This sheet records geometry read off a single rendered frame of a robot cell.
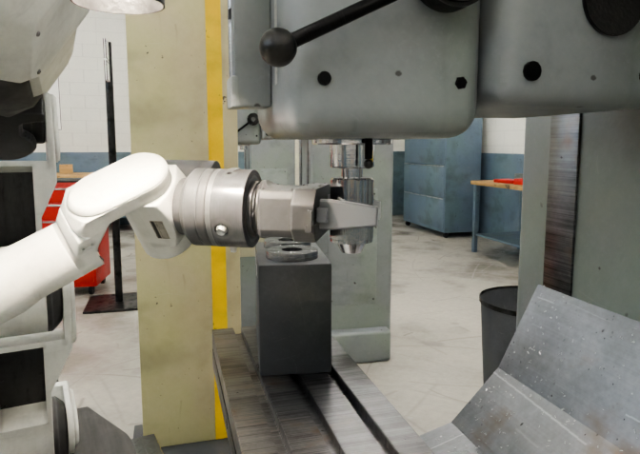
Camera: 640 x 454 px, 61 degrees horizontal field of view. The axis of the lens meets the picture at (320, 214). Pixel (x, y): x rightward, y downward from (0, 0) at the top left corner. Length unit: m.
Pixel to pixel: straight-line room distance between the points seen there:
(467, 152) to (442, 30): 7.44
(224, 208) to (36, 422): 0.83
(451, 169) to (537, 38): 7.32
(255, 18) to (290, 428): 0.52
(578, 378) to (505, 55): 0.46
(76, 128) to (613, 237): 9.20
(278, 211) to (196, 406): 2.02
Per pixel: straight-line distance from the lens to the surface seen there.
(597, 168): 0.83
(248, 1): 0.56
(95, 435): 1.61
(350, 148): 0.57
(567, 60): 0.57
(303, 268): 0.89
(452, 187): 7.88
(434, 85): 0.52
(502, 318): 2.45
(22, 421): 1.32
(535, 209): 0.93
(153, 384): 2.49
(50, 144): 1.13
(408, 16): 0.52
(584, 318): 0.85
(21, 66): 0.86
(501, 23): 0.55
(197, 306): 2.38
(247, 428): 0.79
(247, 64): 0.55
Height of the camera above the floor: 1.30
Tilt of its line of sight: 7 degrees down
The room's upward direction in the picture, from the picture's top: straight up
